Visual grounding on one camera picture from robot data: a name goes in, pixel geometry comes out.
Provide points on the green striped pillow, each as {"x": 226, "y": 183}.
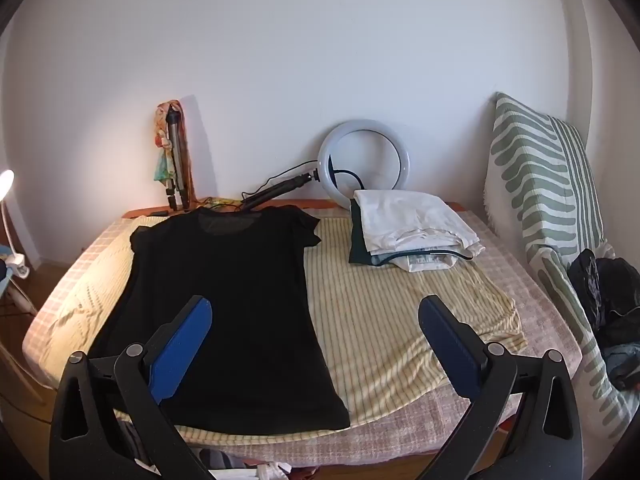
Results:
{"x": 580, "y": 185}

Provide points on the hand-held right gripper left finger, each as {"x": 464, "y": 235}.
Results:
{"x": 180, "y": 345}

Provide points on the yellow green cloth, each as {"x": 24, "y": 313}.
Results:
{"x": 220, "y": 203}

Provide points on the white desk lamp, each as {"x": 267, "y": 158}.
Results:
{"x": 5, "y": 180}

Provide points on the colourful hanging cloth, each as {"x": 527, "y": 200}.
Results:
{"x": 162, "y": 170}

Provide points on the black clothes heap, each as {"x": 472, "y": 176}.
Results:
{"x": 595, "y": 290}

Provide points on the black t-shirt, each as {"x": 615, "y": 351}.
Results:
{"x": 225, "y": 285}

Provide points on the green striped cushion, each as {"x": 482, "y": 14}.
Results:
{"x": 530, "y": 185}

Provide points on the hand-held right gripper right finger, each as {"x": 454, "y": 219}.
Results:
{"x": 450, "y": 345}

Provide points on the white garment with dark trim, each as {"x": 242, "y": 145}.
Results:
{"x": 425, "y": 261}

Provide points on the yellow striped blanket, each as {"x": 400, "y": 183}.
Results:
{"x": 380, "y": 320}

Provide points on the blue denim garment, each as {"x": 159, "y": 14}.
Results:
{"x": 622, "y": 365}

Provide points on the grey folded tripod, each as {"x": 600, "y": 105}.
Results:
{"x": 174, "y": 160}

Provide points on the mixed colour clothes heap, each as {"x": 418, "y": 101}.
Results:
{"x": 270, "y": 470}

